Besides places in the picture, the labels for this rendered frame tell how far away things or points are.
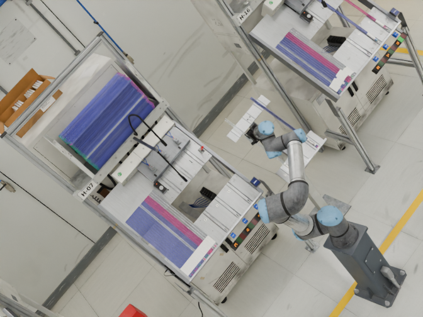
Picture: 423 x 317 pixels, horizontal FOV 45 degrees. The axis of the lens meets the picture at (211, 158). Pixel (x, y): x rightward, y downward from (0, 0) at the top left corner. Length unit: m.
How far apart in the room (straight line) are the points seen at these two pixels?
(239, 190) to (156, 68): 1.98
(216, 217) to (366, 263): 0.87
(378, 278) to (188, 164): 1.28
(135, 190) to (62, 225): 1.74
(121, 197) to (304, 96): 1.44
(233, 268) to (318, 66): 1.47
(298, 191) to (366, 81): 1.81
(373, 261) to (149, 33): 2.77
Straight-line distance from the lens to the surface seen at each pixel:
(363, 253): 2.91
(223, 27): 3.62
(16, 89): 3.26
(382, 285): 3.18
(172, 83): 4.84
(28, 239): 4.74
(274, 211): 2.35
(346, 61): 3.45
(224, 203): 3.08
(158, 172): 3.08
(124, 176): 3.08
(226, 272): 3.62
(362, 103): 4.02
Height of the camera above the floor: 2.81
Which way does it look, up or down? 36 degrees down
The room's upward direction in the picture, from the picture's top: 42 degrees counter-clockwise
